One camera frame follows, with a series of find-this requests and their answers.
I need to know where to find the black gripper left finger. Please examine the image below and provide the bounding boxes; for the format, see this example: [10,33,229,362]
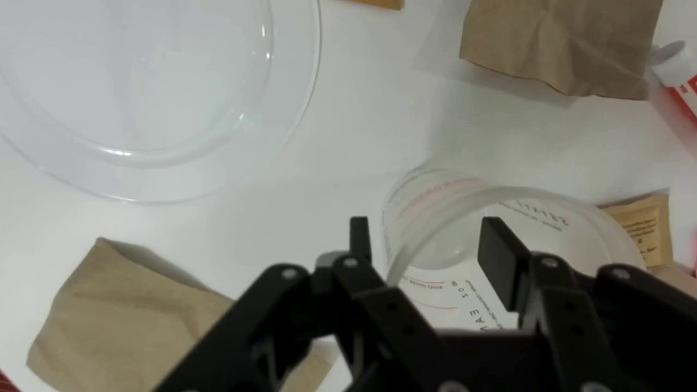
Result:
[155,216,466,392]

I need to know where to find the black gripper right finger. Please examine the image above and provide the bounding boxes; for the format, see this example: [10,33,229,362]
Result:
[477,216,697,392]

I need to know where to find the clear plastic cup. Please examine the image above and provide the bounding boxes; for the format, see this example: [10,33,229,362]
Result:
[380,162,649,332]

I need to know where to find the flat rectangular brown napkin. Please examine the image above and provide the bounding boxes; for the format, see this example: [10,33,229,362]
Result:
[26,234,336,392]

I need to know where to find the red and white packet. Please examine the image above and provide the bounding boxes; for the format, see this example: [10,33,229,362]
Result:
[647,39,697,149]

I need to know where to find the brown paper bag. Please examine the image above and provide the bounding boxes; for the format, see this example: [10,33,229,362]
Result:
[458,0,667,101]

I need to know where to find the clear plastic plate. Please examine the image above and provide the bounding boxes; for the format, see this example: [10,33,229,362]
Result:
[0,0,326,204]

